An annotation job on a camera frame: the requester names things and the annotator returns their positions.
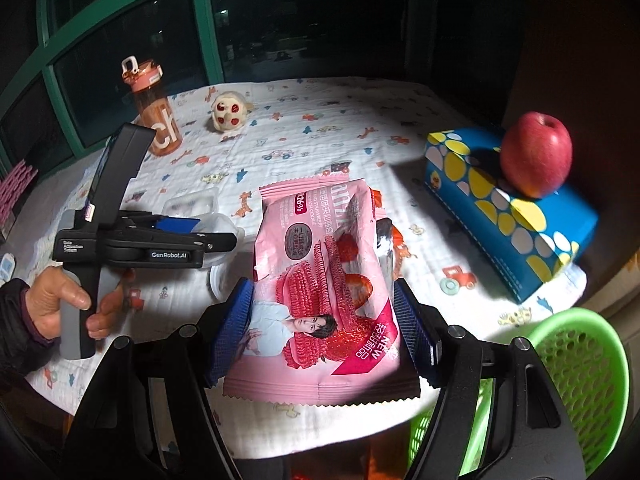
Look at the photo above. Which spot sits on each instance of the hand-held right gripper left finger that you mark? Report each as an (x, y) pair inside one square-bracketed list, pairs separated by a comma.
[(230, 335)]

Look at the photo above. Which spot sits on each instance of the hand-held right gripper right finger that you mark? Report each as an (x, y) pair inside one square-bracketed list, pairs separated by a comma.
[(417, 335)]

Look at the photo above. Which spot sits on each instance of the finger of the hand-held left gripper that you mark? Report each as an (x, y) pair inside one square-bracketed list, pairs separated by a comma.
[(220, 242), (175, 225)]

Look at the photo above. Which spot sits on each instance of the clear ribbed plastic box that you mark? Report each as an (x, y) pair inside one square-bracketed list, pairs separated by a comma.
[(220, 225)]

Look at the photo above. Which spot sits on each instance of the pink snack packet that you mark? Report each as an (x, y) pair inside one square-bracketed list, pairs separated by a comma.
[(320, 270)]

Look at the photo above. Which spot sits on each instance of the green plastic basket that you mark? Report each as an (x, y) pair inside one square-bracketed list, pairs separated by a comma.
[(619, 375)]

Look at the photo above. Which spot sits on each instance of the person's left forearm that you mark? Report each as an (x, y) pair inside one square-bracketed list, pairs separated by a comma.
[(15, 330)]

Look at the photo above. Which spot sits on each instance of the person's left hand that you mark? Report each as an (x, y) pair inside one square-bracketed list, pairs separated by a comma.
[(50, 295)]

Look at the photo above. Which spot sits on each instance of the clear plastic blister tray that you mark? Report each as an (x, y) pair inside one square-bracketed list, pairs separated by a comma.
[(192, 202)]

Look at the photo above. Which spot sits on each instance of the clear cup with white contents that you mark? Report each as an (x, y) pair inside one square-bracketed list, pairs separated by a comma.
[(222, 282)]

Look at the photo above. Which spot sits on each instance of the orange water bottle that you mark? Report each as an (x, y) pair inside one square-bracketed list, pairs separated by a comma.
[(157, 120)]

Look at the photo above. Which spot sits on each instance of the orange foil wrapper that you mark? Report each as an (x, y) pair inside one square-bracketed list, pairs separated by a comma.
[(400, 247)]

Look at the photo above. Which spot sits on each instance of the pink mat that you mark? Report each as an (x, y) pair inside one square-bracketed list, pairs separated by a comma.
[(15, 190)]

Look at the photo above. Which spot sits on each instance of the beige skull toy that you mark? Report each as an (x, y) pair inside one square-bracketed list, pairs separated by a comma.
[(229, 112)]

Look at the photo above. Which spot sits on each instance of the blue dotted tissue box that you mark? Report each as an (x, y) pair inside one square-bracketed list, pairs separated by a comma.
[(500, 230)]

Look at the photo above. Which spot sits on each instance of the printed white blanket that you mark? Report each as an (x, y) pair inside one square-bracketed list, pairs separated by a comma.
[(310, 140)]

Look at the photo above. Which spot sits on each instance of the red apple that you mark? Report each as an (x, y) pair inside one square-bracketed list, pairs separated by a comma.
[(535, 155)]

